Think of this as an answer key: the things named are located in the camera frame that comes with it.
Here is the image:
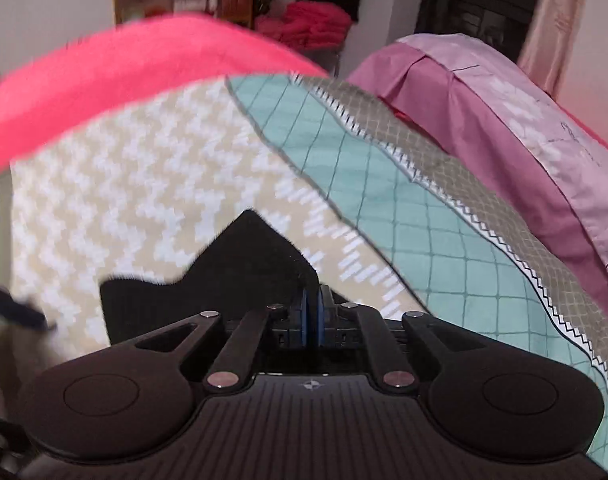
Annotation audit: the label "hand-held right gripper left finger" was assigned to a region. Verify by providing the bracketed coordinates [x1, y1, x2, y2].
[108, 287, 309, 394]

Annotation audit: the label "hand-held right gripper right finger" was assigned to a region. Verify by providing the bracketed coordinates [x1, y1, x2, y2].
[318, 285, 510, 394]

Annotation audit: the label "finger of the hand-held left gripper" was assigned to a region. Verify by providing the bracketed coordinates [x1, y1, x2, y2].
[0, 260, 58, 333]

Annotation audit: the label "black pants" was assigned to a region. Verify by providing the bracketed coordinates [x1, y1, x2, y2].
[100, 209, 319, 351]

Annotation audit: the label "patterned beige teal bed sheet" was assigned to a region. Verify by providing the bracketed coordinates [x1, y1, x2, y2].
[0, 74, 608, 472]

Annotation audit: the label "pink floral bedding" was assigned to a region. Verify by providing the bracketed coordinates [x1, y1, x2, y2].
[346, 32, 608, 322]

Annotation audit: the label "coral pink bed sheet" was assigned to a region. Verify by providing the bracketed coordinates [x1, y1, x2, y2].
[0, 14, 331, 175]

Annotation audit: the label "stack of red blankets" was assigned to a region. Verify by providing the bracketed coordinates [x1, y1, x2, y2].
[255, 0, 355, 52]

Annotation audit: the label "dark cabinet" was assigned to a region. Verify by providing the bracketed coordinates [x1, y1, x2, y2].
[416, 0, 551, 48]

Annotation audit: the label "pink curtain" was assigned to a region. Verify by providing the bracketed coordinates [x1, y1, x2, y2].
[516, 0, 591, 98]

